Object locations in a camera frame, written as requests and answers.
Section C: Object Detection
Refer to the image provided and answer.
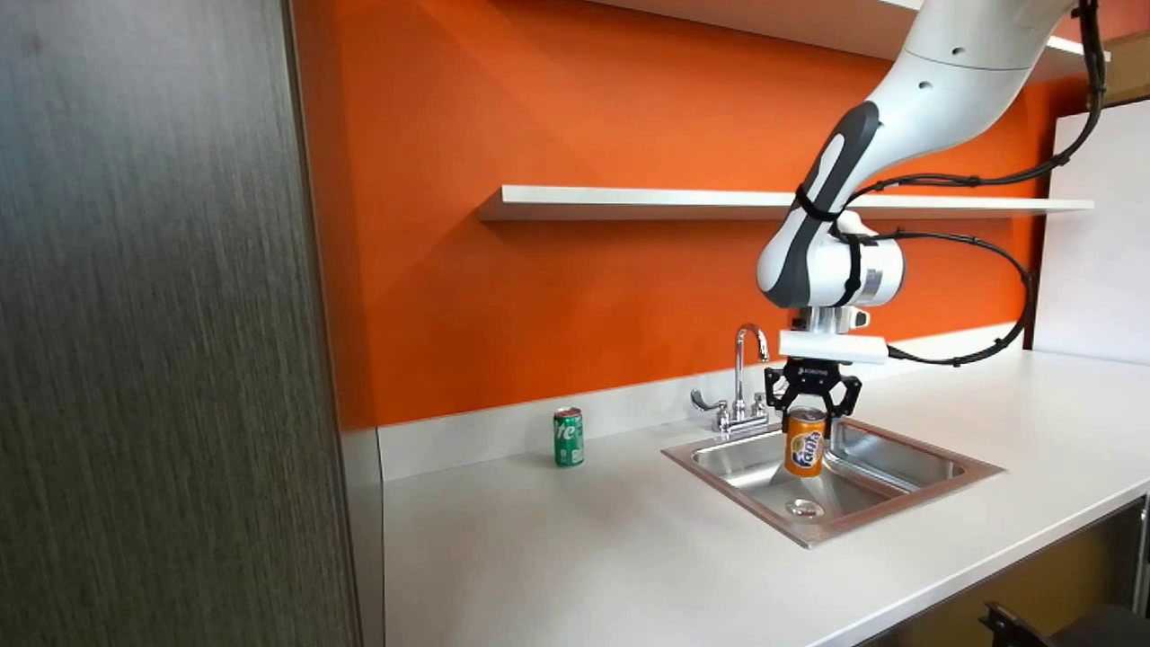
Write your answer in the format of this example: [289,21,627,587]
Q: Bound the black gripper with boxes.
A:
[761,355,866,440]

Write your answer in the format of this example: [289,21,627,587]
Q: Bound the orange soda can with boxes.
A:
[784,405,834,482]

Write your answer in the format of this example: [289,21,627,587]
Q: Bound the stainless steel sink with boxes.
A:
[657,416,1005,549]

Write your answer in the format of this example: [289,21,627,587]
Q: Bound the green soda can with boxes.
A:
[550,404,591,471]

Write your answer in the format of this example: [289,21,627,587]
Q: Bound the chrome faucet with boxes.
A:
[688,320,778,440]

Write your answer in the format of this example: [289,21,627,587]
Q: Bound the brown under-counter cabinet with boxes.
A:
[858,495,1150,647]

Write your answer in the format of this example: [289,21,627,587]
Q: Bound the white door panel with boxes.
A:
[1030,98,1150,372]

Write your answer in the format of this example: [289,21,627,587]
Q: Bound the black chair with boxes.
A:
[978,598,1150,647]

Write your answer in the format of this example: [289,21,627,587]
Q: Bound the white backsplash strip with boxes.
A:
[338,320,1030,484]

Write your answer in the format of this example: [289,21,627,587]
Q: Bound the beige overhead shelf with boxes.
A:
[591,0,1150,65]

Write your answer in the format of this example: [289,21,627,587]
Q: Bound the dark wood cabinet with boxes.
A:
[0,0,366,647]

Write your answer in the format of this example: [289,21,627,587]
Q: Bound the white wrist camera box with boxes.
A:
[778,304,895,372]

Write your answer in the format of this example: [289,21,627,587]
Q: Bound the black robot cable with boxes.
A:
[857,0,1111,372]

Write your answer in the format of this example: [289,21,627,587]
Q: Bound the white wall shelf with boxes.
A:
[477,180,1098,227]

